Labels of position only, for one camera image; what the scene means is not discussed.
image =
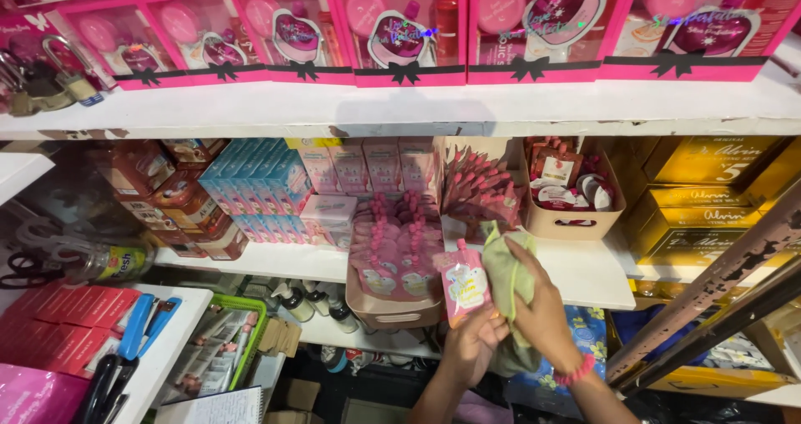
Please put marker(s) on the person's left hand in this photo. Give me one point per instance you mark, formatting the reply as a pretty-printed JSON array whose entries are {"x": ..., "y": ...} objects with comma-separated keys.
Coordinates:
[{"x": 470, "y": 352}]

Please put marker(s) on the person's right hand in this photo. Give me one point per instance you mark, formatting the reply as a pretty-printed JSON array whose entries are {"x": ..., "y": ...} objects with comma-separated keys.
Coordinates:
[{"x": 550, "y": 317}]

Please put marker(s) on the person's left fingers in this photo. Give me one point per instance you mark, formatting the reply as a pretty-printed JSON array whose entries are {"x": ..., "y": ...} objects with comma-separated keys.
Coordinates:
[{"x": 487, "y": 321}]

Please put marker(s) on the pink spout pouch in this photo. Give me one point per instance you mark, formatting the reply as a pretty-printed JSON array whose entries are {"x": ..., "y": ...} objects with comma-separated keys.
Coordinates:
[{"x": 464, "y": 286}]

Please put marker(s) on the green cloth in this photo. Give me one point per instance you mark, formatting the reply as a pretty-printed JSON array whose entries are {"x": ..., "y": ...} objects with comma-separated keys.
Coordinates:
[{"x": 510, "y": 274}]

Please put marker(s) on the blue floral bag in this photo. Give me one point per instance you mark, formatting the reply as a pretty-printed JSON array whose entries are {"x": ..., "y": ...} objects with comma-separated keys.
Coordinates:
[{"x": 582, "y": 333}]

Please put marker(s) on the pink wrist band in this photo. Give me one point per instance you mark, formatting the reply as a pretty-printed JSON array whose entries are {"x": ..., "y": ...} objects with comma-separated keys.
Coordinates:
[{"x": 576, "y": 370}]

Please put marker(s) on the beige bin of pink pouches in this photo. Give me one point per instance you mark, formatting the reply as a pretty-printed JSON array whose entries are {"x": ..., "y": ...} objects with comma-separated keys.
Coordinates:
[{"x": 391, "y": 267}]

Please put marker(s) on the bundle of dark pink pouches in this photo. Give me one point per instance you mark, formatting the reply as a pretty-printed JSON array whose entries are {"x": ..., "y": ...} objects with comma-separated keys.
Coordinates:
[{"x": 479, "y": 186}]

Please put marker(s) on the white pump bottle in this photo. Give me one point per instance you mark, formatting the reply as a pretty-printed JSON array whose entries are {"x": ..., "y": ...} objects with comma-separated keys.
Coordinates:
[
  {"x": 343, "y": 314},
  {"x": 297, "y": 304},
  {"x": 318, "y": 299}
]

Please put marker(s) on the beige basket of red pouches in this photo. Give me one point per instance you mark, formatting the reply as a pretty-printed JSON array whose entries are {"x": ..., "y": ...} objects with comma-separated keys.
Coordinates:
[{"x": 572, "y": 205}]

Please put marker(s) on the pale pink square box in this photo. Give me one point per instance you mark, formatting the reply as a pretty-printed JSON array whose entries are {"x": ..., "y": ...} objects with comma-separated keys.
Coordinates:
[{"x": 328, "y": 214}]

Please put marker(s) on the row of pale pink cartons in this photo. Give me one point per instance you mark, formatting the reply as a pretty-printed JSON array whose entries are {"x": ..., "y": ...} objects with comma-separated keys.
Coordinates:
[{"x": 369, "y": 164}]

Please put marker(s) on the stack of brown card tags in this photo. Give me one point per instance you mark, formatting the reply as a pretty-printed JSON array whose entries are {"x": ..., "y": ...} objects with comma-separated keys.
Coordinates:
[{"x": 280, "y": 336}]

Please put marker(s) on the brown cardboard box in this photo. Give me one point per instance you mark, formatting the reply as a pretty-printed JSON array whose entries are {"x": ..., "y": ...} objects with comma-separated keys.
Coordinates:
[{"x": 294, "y": 399}]

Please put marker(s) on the white shelf board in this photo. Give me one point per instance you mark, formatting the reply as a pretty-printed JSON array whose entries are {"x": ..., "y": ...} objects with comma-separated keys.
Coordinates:
[{"x": 400, "y": 108}]

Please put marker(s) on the yellow flat box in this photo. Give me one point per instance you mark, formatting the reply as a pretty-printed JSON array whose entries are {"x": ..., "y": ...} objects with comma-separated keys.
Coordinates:
[{"x": 719, "y": 380}]

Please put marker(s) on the stack of gold boxes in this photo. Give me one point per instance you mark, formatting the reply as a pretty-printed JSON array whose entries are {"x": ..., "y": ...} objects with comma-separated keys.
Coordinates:
[{"x": 701, "y": 205}]

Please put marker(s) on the stack of blue boxes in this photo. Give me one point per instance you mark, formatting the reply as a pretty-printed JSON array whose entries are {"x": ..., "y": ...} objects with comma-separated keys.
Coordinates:
[{"x": 263, "y": 180}]

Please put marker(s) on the green basket of papers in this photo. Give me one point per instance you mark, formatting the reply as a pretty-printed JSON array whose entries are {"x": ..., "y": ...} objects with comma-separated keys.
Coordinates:
[{"x": 216, "y": 349}]

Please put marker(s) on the lined notebook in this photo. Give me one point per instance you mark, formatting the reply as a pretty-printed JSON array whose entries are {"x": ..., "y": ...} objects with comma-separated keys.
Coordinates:
[{"x": 216, "y": 408}]

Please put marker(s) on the row of pink gift boxes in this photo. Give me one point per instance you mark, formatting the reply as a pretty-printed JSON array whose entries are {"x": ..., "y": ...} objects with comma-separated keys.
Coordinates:
[{"x": 407, "y": 29}]

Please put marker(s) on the stack of brown boxes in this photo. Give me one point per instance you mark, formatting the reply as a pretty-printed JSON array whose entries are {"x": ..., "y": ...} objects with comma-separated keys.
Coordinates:
[{"x": 175, "y": 198}]

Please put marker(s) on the blue stapler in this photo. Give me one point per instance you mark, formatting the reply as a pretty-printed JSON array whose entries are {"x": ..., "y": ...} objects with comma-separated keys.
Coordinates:
[{"x": 141, "y": 324}]

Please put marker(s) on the clear jar with green label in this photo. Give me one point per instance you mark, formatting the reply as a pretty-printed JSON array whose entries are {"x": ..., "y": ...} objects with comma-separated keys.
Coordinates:
[{"x": 116, "y": 261}]

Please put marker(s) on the black stapler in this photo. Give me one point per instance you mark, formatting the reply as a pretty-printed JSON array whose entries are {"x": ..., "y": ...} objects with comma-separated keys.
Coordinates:
[{"x": 103, "y": 389}]

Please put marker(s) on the stack of red boxes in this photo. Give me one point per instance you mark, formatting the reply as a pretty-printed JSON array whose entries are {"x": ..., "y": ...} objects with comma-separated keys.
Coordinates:
[{"x": 62, "y": 327}]

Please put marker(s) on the pink plastic bag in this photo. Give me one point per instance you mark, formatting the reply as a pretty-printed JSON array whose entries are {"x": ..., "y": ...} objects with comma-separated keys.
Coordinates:
[{"x": 37, "y": 396}]

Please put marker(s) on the black scissors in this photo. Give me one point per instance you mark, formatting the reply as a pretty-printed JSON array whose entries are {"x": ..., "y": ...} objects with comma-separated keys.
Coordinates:
[{"x": 28, "y": 270}]

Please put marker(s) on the brass padlock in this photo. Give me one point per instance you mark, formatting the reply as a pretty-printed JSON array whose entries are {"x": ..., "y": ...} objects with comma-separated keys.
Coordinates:
[{"x": 75, "y": 80}]

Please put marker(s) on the bunch of dark padlocks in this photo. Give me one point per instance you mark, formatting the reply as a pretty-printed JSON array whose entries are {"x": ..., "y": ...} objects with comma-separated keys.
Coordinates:
[{"x": 28, "y": 89}]

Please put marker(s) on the worn metal rail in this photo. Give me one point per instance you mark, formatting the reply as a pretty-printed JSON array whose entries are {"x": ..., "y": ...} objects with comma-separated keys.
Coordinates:
[{"x": 707, "y": 299}]

